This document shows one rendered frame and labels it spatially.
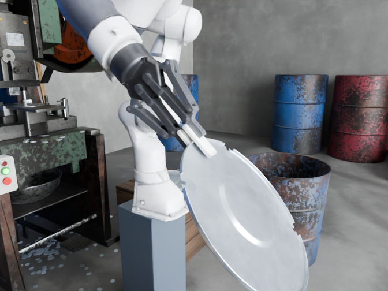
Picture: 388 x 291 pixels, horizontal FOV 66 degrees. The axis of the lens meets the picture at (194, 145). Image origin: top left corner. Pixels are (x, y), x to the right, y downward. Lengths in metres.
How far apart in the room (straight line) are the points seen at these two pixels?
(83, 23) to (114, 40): 0.07
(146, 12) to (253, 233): 0.45
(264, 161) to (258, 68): 2.70
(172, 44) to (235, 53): 3.44
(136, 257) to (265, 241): 0.76
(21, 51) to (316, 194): 1.47
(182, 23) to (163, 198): 0.57
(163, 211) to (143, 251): 0.18
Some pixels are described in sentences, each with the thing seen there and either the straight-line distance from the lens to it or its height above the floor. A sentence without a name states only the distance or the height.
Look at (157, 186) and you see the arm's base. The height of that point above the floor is 0.55.
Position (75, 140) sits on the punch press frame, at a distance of 1.56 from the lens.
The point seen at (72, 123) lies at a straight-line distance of 1.65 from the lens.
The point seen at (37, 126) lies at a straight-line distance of 1.52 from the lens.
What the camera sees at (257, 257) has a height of 0.68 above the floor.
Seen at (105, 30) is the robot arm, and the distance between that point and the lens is 0.56.
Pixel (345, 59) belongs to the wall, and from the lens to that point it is 4.06.
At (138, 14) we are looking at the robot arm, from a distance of 0.63.
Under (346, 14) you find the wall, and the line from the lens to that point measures 4.11.
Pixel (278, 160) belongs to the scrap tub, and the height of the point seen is 0.43.
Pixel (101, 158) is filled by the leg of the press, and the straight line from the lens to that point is 1.60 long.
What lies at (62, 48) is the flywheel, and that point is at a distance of 1.92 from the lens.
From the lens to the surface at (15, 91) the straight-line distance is 1.64.
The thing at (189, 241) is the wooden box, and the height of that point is 0.11.
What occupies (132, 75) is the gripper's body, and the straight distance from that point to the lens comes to 0.55.
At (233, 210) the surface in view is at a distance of 0.46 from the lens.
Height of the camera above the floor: 0.94
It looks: 14 degrees down
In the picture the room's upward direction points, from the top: straight up
